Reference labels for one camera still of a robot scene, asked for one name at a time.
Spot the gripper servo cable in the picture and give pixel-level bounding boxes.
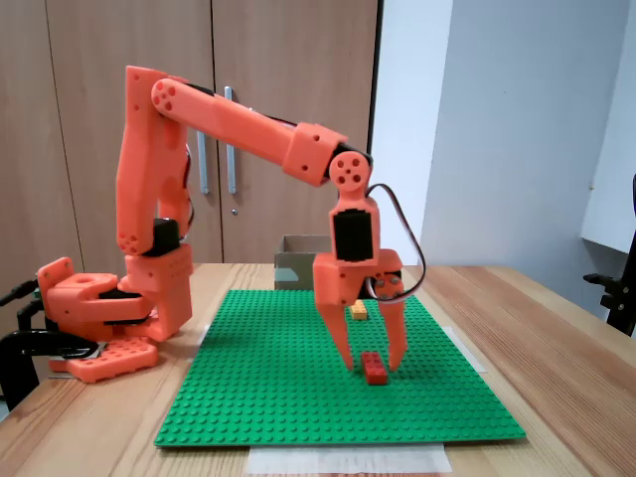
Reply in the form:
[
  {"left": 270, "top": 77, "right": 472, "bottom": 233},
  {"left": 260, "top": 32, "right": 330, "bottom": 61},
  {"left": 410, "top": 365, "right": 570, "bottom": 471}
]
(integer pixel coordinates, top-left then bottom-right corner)
[{"left": 364, "top": 183, "right": 429, "bottom": 304}]

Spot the wooden cabinet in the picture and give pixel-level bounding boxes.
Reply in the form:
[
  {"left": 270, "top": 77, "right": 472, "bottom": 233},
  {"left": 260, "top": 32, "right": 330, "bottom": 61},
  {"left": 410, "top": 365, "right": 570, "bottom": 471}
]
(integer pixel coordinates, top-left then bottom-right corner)
[{"left": 0, "top": 0, "right": 385, "bottom": 329}]

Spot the red lego block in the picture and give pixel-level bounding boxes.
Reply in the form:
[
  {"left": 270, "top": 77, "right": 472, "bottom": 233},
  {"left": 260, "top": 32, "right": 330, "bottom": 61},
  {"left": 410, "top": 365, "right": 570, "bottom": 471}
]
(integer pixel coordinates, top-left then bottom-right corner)
[{"left": 360, "top": 351, "right": 391, "bottom": 387}]

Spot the black power cable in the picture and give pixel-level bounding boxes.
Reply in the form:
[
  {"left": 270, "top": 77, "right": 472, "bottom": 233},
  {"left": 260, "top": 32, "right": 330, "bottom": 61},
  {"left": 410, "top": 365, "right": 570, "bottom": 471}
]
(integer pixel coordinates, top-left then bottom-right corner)
[{"left": 0, "top": 278, "right": 42, "bottom": 307}]

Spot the green lego baseplate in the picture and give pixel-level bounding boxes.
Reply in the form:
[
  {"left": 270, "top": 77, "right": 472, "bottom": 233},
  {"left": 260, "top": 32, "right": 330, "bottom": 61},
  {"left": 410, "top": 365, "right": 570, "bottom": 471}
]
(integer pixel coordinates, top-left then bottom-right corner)
[{"left": 153, "top": 289, "right": 528, "bottom": 449}]

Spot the silver cabinet handle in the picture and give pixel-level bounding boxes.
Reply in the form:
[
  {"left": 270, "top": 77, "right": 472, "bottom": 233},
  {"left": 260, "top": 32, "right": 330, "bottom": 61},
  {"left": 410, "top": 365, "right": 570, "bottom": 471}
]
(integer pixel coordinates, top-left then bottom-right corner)
[
  {"left": 196, "top": 129, "right": 211, "bottom": 196},
  {"left": 223, "top": 85, "right": 239, "bottom": 197}
]

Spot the black table clamp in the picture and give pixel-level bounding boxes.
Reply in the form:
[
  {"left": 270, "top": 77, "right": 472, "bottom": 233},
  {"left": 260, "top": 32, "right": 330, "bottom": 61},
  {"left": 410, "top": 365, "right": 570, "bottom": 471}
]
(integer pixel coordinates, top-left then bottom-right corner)
[{"left": 0, "top": 327, "right": 100, "bottom": 412}]

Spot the brown cardboard box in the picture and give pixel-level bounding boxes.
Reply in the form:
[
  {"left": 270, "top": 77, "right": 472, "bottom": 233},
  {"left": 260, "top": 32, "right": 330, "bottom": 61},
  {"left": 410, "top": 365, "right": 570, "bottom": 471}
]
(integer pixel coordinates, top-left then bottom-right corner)
[{"left": 273, "top": 234, "right": 334, "bottom": 292}]

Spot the black camera stand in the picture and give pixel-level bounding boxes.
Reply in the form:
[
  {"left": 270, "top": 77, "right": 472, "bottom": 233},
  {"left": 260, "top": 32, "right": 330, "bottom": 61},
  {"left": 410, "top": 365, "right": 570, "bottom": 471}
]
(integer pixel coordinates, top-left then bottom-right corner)
[{"left": 582, "top": 172, "right": 636, "bottom": 340}]

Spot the black data cable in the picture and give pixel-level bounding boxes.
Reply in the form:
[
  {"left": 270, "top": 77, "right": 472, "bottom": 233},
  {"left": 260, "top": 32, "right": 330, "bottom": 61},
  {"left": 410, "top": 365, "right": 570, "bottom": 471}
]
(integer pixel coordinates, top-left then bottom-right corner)
[{"left": 16, "top": 297, "right": 49, "bottom": 332}]

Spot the masking tape strip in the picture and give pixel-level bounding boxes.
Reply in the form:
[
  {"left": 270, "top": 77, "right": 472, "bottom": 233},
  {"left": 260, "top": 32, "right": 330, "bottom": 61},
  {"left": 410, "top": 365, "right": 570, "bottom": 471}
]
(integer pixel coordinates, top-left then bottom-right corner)
[
  {"left": 246, "top": 443, "right": 453, "bottom": 475},
  {"left": 443, "top": 325, "right": 490, "bottom": 376},
  {"left": 187, "top": 322, "right": 213, "bottom": 365}
]

